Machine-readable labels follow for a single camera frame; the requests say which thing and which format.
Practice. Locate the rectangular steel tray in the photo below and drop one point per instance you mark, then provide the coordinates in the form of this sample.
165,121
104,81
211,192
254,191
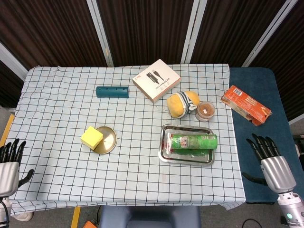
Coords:
187,159

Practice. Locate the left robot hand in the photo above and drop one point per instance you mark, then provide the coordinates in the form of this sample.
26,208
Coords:
8,177

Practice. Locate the orange floor object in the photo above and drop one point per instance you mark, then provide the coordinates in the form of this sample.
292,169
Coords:
89,224

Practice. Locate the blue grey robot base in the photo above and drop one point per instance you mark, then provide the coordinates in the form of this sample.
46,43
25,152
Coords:
149,217

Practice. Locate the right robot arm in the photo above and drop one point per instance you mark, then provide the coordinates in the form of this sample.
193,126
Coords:
291,206

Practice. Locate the black floor adapter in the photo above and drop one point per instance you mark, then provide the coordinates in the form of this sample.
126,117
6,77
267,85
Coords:
284,219

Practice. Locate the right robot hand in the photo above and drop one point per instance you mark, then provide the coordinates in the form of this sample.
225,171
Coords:
278,172

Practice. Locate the round metal plate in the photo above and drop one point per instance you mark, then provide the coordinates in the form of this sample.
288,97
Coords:
109,140

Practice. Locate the orange carton box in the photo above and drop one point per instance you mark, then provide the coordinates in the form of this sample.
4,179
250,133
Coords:
247,104

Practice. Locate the green chip can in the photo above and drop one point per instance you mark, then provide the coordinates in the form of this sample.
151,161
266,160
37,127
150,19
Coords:
194,142

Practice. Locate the white table foot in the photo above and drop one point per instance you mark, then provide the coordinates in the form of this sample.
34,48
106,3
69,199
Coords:
22,216

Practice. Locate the checkered tablecloth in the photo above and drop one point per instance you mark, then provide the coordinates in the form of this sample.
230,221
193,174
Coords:
133,180

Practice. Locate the yellow cube block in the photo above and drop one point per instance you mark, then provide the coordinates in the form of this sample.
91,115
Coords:
91,137

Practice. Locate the small clear snack jar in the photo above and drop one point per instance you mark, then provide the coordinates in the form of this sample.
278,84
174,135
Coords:
205,111

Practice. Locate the black floor equipment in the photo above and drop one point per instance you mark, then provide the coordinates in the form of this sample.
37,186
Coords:
299,139

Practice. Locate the dark folding partition screen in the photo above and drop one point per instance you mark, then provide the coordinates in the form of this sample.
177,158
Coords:
147,28

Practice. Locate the teal half-cylinder block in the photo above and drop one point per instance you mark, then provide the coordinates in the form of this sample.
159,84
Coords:
111,92

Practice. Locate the yellow plush toy striped cloth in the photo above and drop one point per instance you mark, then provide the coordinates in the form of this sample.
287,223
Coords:
175,104

